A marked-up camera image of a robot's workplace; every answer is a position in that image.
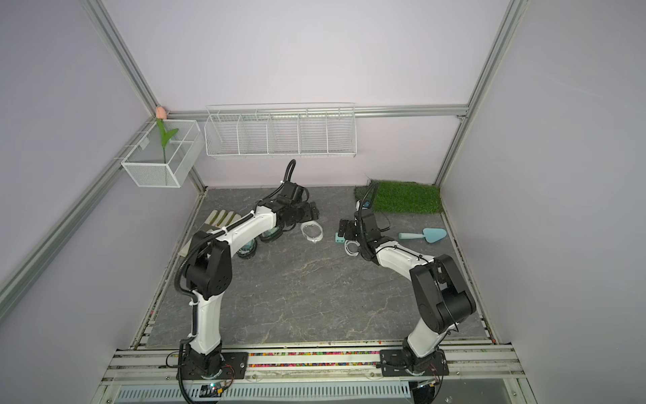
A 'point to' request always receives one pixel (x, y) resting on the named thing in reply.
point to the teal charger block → (340, 239)
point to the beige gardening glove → (215, 220)
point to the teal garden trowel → (431, 235)
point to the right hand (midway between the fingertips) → (349, 220)
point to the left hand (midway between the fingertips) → (311, 214)
